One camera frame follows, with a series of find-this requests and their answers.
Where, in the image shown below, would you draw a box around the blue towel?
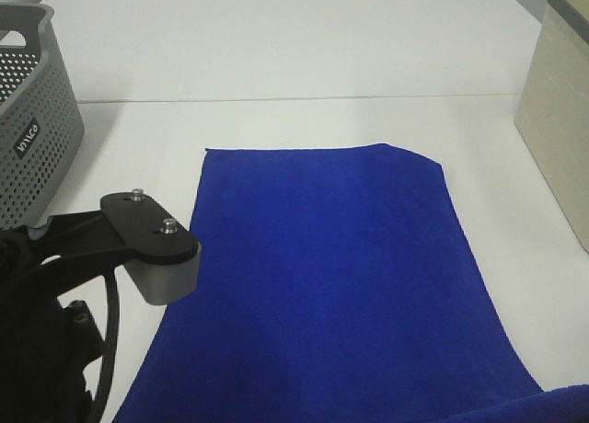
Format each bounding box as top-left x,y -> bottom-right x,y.
115,143 -> 588,422

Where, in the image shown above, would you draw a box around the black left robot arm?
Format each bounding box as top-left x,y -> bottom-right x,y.
1,226 -> 107,422

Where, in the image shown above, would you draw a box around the grey perforated plastic basket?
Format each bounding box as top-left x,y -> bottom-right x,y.
1,3 -> 85,229

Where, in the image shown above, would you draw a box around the beige storage bin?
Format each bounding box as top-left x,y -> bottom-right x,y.
514,0 -> 588,249

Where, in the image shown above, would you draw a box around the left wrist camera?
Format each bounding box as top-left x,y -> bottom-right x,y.
27,189 -> 202,305

